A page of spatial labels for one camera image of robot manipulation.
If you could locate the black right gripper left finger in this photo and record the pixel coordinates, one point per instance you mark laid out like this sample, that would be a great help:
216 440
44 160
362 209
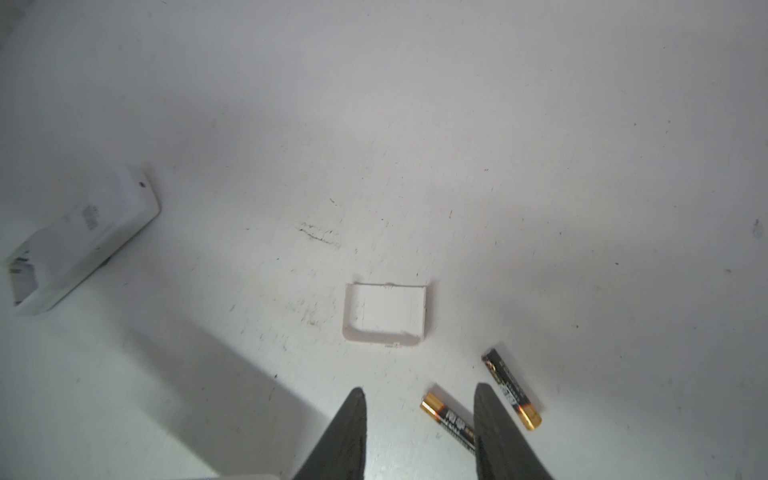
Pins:
341 451

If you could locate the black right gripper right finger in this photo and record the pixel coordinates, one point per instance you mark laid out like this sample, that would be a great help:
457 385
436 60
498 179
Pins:
501 451

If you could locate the black gold AAA battery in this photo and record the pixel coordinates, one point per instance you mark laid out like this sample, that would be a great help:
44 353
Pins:
512 391
449 420

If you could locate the white battery cover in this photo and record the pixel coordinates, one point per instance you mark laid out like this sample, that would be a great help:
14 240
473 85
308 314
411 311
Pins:
385 314

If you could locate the small white remote control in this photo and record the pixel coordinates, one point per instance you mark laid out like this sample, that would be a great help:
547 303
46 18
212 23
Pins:
54 260

